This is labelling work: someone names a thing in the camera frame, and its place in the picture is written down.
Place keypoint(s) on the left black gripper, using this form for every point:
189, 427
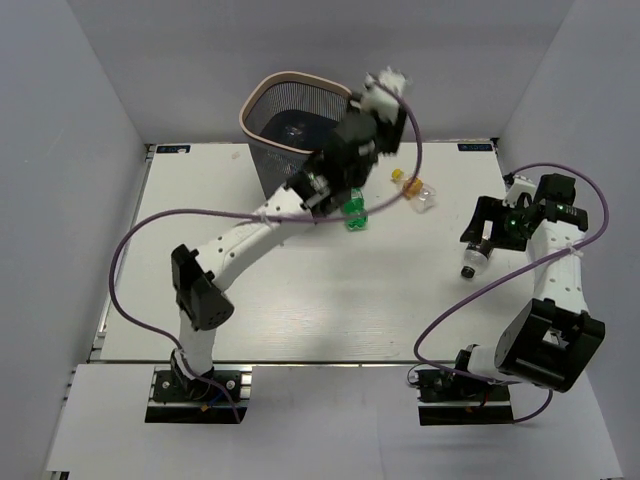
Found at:
394, 131

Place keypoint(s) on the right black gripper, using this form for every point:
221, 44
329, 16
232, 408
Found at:
491, 208

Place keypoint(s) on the black label black cap bottle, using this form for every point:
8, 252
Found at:
476, 258

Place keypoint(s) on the clear unlabelled plastic bottle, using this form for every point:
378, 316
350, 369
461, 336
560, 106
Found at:
293, 133

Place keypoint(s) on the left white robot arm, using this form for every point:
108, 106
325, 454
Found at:
202, 276

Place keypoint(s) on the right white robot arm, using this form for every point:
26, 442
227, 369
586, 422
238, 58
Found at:
553, 338

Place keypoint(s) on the grey mesh waste bin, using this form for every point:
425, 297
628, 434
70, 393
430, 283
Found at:
289, 97

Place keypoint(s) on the green soda bottle upper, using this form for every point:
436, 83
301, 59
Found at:
354, 210

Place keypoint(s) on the orange cap juice bottle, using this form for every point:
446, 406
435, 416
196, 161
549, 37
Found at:
420, 195

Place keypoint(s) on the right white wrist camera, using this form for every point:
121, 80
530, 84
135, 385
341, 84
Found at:
516, 185

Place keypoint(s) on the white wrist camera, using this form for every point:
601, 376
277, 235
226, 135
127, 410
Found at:
380, 94
516, 185

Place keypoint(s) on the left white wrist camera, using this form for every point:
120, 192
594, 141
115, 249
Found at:
380, 94

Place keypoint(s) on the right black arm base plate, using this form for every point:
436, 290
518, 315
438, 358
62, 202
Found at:
446, 399

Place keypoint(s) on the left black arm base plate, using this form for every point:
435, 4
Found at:
170, 403

